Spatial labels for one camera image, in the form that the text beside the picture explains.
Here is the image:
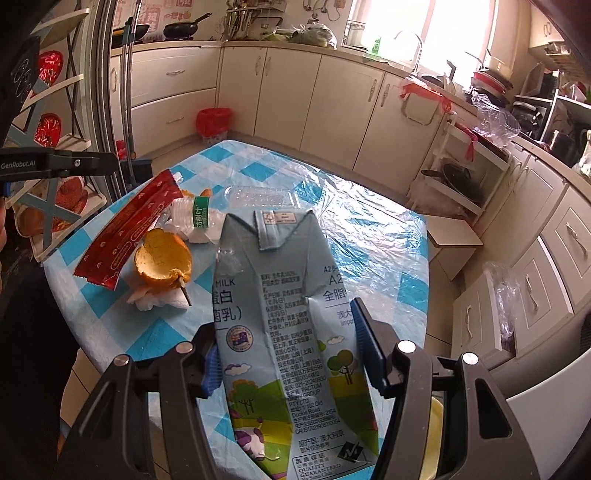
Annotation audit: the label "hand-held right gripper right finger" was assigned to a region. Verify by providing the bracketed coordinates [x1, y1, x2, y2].
[349, 298, 543, 480]

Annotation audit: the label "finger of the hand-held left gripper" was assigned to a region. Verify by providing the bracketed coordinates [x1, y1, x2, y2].
[44, 151, 120, 178]

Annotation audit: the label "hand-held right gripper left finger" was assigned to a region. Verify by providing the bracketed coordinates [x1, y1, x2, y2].
[58, 322, 225, 480]

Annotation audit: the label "red snack wrapper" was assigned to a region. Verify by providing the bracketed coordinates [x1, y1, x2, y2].
[74, 168, 183, 291]

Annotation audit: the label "white paper towel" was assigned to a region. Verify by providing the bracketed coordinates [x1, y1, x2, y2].
[127, 284, 192, 311]

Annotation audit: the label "grey-blue milk carton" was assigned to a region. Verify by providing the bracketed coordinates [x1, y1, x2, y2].
[215, 209, 382, 480]

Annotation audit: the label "pale yellow plastic basin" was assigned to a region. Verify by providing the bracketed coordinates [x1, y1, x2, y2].
[418, 394, 446, 480]

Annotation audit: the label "large orange peel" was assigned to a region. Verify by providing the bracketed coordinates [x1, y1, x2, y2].
[134, 227, 195, 308]

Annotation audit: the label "red lined trash bin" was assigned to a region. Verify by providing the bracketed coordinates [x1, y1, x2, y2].
[196, 107, 232, 146]

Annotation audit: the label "red patterned plate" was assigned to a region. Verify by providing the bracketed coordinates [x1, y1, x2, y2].
[34, 113, 63, 148]
[55, 178, 88, 213]
[39, 51, 64, 86]

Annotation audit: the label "slatted shelf rack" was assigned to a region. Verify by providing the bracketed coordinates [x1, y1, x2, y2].
[9, 9, 109, 264]

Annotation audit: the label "metal mop pole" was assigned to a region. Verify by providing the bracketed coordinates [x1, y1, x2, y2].
[121, 18, 139, 185]

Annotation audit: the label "cream open drawer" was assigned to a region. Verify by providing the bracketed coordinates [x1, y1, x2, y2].
[450, 268, 518, 370]

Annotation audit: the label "clear plastic bottle green label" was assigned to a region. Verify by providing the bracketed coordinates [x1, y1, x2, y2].
[167, 196, 218, 232]

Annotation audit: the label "clear plastic sheet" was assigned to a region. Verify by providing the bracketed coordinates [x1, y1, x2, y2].
[295, 157, 428, 324]

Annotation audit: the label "small wooden stool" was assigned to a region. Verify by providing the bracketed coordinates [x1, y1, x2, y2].
[427, 217, 483, 282]

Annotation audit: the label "clear plastic bag in drawer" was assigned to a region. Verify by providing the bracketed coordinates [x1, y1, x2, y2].
[482, 261, 520, 342]

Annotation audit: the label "clear plastic food container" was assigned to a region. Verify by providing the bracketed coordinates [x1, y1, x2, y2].
[224, 185, 298, 217]

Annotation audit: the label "black frying pan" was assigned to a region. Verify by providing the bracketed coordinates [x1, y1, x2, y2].
[421, 164, 476, 199]

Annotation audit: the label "white rounded panel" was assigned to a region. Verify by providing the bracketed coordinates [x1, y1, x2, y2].
[503, 360, 591, 480]

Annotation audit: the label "kitchen utensil rack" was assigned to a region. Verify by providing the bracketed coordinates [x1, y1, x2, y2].
[224, 9, 259, 42]

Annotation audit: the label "cream kitchen base cabinets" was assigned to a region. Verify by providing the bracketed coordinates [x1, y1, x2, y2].
[108, 39, 462, 174]

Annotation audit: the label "white tiered storage rack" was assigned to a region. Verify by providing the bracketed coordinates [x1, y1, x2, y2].
[409, 117, 513, 232]

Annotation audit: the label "cream drawer cabinet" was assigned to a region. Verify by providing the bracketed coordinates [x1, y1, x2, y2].
[462, 138, 591, 370]

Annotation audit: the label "red plastic bag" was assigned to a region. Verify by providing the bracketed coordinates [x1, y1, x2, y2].
[455, 122, 478, 162]

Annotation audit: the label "bagged green vegetables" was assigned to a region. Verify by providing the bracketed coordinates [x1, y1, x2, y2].
[272, 23, 338, 47]

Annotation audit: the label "crumpled clear plastic bag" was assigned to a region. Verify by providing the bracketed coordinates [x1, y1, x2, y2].
[471, 92, 522, 144]

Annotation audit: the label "hanging bin with red bag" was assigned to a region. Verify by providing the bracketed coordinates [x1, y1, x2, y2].
[399, 76, 455, 127]

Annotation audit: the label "stack of red bowls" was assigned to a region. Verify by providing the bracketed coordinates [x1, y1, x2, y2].
[471, 69, 513, 95]

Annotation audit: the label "chrome kitchen faucet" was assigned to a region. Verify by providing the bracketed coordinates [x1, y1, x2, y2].
[394, 30, 424, 75]

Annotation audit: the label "countertop shelf rack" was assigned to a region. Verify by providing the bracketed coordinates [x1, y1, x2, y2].
[512, 62, 591, 155]

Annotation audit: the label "kitchen window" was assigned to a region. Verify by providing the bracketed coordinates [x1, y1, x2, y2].
[344, 0, 495, 70]

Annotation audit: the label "metal sliding door frame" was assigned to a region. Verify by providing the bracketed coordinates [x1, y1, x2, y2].
[90, 0, 121, 199]

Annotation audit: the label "black wok with handle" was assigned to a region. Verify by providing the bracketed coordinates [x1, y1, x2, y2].
[164, 13, 213, 40]

